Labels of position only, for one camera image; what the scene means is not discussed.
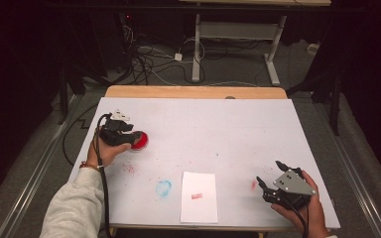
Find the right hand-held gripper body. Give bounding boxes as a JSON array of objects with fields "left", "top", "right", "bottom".
[{"left": 261, "top": 167, "right": 317, "bottom": 210}]

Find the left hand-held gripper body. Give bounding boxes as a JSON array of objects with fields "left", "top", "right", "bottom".
[{"left": 98, "top": 109, "right": 132, "bottom": 148}]

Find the round red ink pad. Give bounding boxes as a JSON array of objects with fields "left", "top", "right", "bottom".
[{"left": 130, "top": 131, "right": 150, "bottom": 152}]

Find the person's left hand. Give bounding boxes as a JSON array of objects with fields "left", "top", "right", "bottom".
[{"left": 85, "top": 135, "right": 133, "bottom": 170}]

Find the person's right hand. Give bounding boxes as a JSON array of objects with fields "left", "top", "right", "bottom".
[{"left": 271, "top": 170, "right": 330, "bottom": 238}]

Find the black metal stand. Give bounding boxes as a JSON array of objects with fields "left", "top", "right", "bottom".
[
  {"left": 286, "top": 70, "right": 341, "bottom": 137},
  {"left": 58, "top": 63, "right": 70, "bottom": 126}
]

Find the white paper sheet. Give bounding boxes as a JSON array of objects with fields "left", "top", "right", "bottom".
[{"left": 180, "top": 171, "right": 219, "bottom": 224}]

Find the large white board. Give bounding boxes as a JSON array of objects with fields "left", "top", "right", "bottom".
[{"left": 68, "top": 96, "right": 341, "bottom": 230}]

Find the wooden table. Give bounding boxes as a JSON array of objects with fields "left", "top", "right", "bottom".
[{"left": 104, "top": 84, "right": 331, "bottom": 238}]

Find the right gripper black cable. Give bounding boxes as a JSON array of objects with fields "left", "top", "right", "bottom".
[{"left": 286, "top": 197, "right": 311, "bottom": 238}]

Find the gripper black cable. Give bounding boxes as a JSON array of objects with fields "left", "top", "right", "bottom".
[
  {"left": 92, "top": 112, "right": 113, "bottom": 238},
  {"left": 286, "top": 197, "right": 311, "bottom": 238}
]

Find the red bead bracelet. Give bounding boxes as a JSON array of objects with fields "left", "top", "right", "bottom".
[{"left": 78, "top": 161, "right": 104, "bottom": 173}]

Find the black floor cable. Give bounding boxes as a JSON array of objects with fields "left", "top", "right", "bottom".
[{"left": 62, "top": 103, "right": 99, "bottom": 168}]

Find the aluminium floor rail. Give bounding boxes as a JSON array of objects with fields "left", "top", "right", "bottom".
[
  {"left": 314, "top": 102, "right": 381, "bottom": 238},
  {"left": 0, "top": 93, "right": 83, "bottom": 238}
]

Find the tangle of black cables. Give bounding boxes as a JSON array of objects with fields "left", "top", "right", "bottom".
[{"left": 120, "top": 23, "right": 212, "bottom": 85}]

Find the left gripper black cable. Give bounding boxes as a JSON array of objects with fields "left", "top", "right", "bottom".
[{"left": 92, "top": 112, "right": 113, "bottom": 238}]

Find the pale floor cable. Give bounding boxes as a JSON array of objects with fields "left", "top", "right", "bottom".
[{"left": 207, "top": 79, "right": 259, "bottom": 88}]

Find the white metal desk frame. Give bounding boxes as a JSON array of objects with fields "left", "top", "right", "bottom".
[{"left": 178, "top": 0, "right": 332, "bottom": 87}]

